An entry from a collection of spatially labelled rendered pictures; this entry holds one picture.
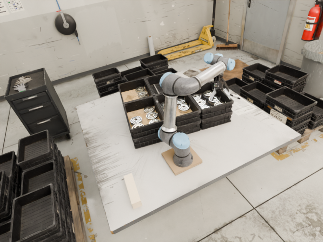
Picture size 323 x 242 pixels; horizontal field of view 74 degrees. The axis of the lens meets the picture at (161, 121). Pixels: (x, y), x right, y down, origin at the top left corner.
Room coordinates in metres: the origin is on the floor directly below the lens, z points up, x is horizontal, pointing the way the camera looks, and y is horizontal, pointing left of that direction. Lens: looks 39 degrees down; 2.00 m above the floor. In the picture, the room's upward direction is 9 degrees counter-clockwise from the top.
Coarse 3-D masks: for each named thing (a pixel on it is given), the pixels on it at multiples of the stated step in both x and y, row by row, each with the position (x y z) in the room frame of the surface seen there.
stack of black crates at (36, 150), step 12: (48, 132) 1.87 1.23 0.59; (24, 144) 1.81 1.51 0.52; (36, 144) 1.82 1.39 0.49; (48, 144) 1.67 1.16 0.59; (24, 156) 1.65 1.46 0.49; (36, 156) 1.52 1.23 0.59; (48, 156) 1.55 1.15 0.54; (60, 156) 1.81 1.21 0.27; (24, 168) 1.47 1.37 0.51; (60, 168) 1.58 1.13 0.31
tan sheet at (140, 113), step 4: (128, 112) 1.67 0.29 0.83; (132, 112) 1.66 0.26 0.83; (136, 112) 1.65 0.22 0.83; (140, 112) 1.64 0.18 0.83; (156, 112) 1.60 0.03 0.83; (128, 116) 1.61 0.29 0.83; (132, 116) 1.60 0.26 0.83; (140, 116) 1.58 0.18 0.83; (144, 116) 1.57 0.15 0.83; (144, 120) 1.51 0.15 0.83; (144, 124) 1.45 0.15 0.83
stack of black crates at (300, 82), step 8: (280, 64) 2.57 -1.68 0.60; (272, 72) 2.51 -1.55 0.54; (280, 72) 2.54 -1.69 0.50; (288, 72) 2.45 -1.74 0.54; (296, 72) 2.36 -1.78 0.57; (304, 72) 2.28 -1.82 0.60; (264, 80) 2.45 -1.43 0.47; (272, 80) 2.35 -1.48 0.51; (280, 80) 2.26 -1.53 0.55; (288, 80) 2.16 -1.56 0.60; (296, 80) 2.13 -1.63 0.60; (304, 80) 2.22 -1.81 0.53; (296, 88) 2.14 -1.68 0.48
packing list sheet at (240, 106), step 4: (236, 96) 1.85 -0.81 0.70; (236, 100) 1.77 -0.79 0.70; (240, 100) 1.76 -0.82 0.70; (244, 100) 1.75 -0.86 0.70; (236, 104) 1.71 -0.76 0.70; (240, 104) 1.70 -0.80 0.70; (244, 104) 1.69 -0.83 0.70; (248, 104) 1.68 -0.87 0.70; (232, 108) 1.66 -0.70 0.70; (236, 108) 1.65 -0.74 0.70; (240, 108) 1.64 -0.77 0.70; (244, 108) 1.63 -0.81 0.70; (248, 108) 1.62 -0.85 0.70; (252, 108) 1.61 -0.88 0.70; (256, 108) 1.60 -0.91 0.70; (236, 112) 1.58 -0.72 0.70; (240, 112) 1.58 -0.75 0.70; (244, 112) 1.57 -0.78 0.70
